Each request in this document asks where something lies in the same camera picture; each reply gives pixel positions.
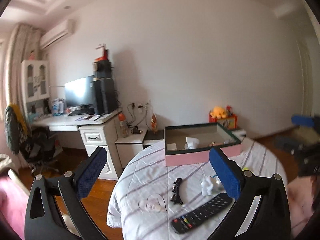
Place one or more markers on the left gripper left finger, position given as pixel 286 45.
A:
pixel 43 219

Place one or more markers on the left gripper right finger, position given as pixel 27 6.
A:
pixel 261 208

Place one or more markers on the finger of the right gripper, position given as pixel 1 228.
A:
pixel 301 120

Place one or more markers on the white bear figurine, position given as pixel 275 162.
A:
pixel 207 186

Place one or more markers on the black remote control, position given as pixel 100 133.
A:
pixel 197 217

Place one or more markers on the black hair clip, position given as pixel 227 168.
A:
pixel 175 198

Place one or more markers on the red decorated box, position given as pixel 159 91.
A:
pixel 231 122

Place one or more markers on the black office chair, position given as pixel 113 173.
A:
pixel 38 147

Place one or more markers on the yellow octopus plush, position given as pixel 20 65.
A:
pixel 218 113

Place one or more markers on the white desk with drawers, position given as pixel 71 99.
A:
pixel 97 131

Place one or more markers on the low black white side table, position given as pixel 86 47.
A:
pixel 130 146

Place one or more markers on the black keyboard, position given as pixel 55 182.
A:
pixel 84 111

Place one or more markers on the white cup in box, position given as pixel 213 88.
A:
pixel 191 143

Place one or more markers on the pink storage box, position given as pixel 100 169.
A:
pixel 210 135

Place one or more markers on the orange cap bottle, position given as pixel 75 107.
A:
pixel 123 125

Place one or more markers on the black computer tower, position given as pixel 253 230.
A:
pixel 104 96

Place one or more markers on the black computer monitor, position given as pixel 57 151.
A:
pixel 79 92

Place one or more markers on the white glass door cabinet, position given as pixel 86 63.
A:
pixel 35 80

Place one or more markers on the black box stack with red item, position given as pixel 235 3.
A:
pixel 102 66

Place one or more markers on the beige curtain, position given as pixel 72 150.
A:
pixel 23 41

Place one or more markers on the white air conditioner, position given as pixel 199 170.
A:
pixel 59 32

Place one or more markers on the wall power outlet with cables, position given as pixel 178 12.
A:
pixel 139 114

